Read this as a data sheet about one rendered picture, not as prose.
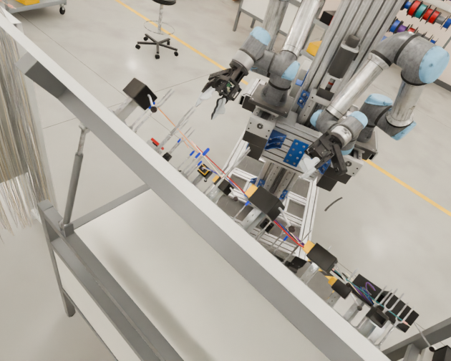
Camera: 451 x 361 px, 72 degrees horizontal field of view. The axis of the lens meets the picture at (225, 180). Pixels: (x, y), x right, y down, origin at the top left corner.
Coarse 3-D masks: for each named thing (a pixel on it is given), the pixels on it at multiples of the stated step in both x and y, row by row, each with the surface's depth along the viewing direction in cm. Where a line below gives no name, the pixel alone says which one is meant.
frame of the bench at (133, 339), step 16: (112, 208) 139; (80, 224) 129; (48, 240) 122; (64, 256) 119; (80, 272) 116; (96, 288) 114; (64, 304) 165; (112, 304) 111; (112, 320) 108; (128, 336) 105; (144, 352) 103
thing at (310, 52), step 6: (324, 12) 377; (330, 12) 379; (324, 18) 380; (330, 18) 375; (318, 24) 380; (324, 24) 374; (324, 30) 423; (384, 36) 368; (312, 42) 406; (318, 42) 412; (312, 48) 405; (318, 48) 399; (306, 54) 404; (312, 54) 408; (312, 60) 402; (294, 78) 441
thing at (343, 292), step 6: (336, 282) 85; (342, 282) 85; (336, 288) 85; (342, 288) 84; (348, 288) 84; (336, 294) 85; (342, 294) 83; (348, 294) 83; (330, 300) 85; (336, 300) 84; (354, 300) 83; (330, 306) 83; (360, 306) 82
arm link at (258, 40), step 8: (256, 32) 109; (264, 32) 109; (248, 40) 110; (256, 40) 109; (264, 40) 110; (240, 48) 111; (248, 48) 109; (256, 48) 110; (264, 48) 112; (256, 56) 111
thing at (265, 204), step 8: (256, 192) 63; (264, 192) 62; (248, 200) 63; (256, 200) 62; (264, 200) 61; (272, 200) 60; (280, 200) 60; (256, 208) 62; (264, 208) 60; (272, 208) 60; (280, 208) 61; (248, 216) 62; (256, 216) 61; (272, 216) 61; (240, 224) 62; (248, 224) 61; (256, 224) 63; (288, 224) 59; (248, 232) 62
